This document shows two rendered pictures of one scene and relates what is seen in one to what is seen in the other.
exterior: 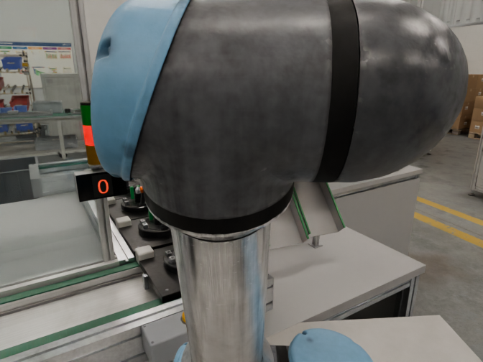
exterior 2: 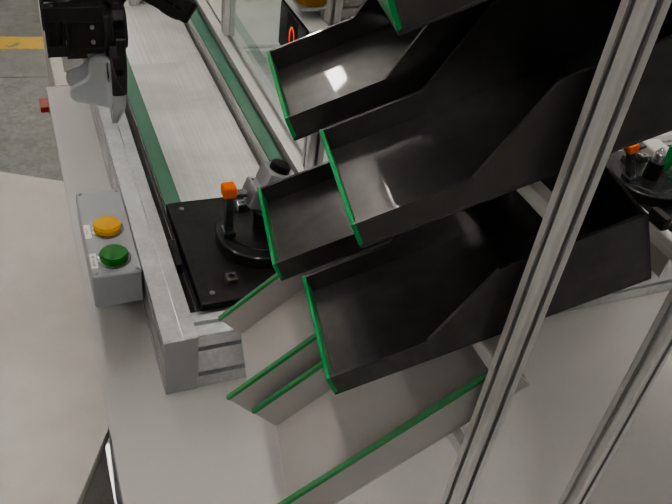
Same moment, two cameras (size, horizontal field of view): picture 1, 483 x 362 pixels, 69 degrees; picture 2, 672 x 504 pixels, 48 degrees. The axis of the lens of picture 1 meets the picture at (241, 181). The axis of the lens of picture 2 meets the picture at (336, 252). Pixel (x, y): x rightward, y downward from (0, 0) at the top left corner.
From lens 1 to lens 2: 1.32 m
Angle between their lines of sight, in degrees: 83
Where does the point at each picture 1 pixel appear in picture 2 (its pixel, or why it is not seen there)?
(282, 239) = (258, 361)
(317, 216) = (329, 449)
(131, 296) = not seen: hidden behind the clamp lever
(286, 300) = (181, 424)
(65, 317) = (208, 155)
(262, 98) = not seen: outside the picture
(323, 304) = (141, 487)
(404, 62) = not seen: outside the picture
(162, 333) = (91, 203)
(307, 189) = (408, 402)
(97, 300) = (234, 177)
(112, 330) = (125, 168)
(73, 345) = (115, 144)
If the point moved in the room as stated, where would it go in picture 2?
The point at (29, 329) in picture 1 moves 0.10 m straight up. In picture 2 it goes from (197, 135) to (197, 88)
